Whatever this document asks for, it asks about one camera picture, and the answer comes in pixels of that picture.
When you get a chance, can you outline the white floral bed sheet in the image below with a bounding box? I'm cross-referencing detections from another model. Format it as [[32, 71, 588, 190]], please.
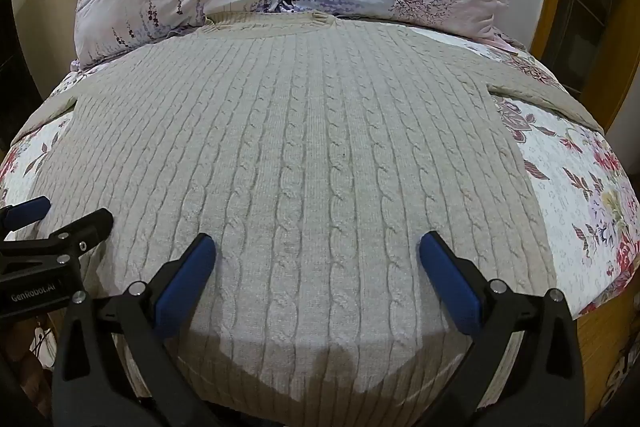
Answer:
[[0, 27, 640, 323]]

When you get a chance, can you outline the brown patterned bed base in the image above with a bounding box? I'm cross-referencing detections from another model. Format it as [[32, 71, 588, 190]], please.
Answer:
[[572, 277, 640, 427]]

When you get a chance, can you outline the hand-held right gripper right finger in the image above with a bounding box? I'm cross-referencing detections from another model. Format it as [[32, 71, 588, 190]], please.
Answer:
[[419, 231, 587, 427]]

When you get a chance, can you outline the beige cable knit sweater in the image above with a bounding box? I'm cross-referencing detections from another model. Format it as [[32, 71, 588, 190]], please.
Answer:
[[10, 12, 603, 413]]

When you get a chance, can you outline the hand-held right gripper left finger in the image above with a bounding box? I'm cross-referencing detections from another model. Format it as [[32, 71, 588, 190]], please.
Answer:
[[52, 233, 236, 427]]

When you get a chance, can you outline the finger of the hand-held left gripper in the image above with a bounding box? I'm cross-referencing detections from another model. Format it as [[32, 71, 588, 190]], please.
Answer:
[[45, 208, 115, 265], [0, 196, 52, 235]]

